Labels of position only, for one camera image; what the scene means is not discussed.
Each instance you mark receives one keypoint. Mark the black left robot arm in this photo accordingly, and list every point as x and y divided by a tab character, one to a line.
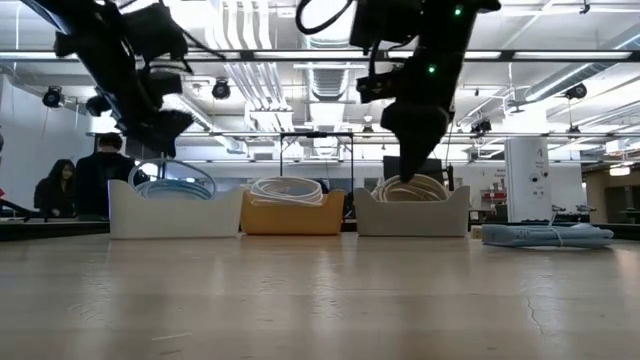
90	45

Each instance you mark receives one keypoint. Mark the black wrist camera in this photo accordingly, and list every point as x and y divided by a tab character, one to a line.
155	30
382	20

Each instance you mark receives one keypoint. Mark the orange plastic bin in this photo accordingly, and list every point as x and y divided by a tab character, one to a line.
292	217

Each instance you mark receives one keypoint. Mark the white plastic bin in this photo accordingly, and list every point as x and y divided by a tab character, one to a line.
175	215

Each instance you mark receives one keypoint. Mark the black ceiling camera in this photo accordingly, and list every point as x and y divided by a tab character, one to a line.
221	89
97	105
575	91
52	96
481	126

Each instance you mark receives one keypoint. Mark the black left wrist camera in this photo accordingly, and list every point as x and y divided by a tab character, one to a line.
155	30

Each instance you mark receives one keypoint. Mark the white pillar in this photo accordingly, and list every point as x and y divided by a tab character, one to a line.
525	180

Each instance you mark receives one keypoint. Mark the person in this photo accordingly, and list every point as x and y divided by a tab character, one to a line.
57	190
102	175

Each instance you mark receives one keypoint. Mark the silver ventilation duct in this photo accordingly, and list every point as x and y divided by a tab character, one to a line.
331	75

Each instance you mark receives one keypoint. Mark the black background frame stand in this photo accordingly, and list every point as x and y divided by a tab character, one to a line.
316	135

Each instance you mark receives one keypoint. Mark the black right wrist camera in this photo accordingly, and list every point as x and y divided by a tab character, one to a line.
382	20

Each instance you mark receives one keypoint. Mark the grey plastic bin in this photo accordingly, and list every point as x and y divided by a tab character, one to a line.
412	217

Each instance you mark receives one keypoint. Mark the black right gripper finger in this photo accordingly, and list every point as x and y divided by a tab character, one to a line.
415	140

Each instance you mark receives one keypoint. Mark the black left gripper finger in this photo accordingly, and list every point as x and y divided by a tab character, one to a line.
132	129
170	130

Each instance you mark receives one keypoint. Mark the black overhead light bar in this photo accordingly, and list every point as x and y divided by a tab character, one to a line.
310	55

